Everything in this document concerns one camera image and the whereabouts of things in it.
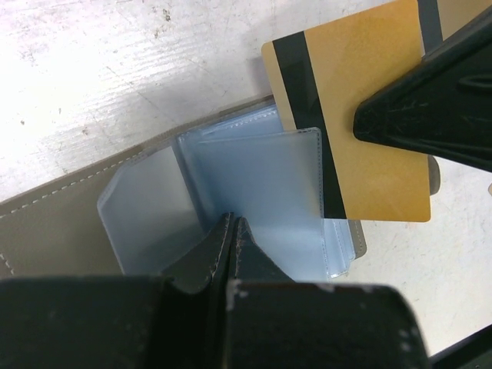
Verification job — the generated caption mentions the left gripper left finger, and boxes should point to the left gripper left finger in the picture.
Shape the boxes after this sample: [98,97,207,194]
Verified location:
[1,213,234,368]

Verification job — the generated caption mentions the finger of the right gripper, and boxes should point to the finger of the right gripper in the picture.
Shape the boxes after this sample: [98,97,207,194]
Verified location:
[353,8,491,171]

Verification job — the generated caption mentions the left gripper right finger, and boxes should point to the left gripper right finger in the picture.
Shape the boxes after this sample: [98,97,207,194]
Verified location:
[226,218,431,368]

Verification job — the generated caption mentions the gold card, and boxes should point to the gold card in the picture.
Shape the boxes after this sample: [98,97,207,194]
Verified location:
[261,1,431,222]
[418,0,482,55]

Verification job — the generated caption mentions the grey card holder wallet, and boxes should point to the grey card holder wallet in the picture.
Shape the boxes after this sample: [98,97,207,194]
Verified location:
[1,105,367,281]

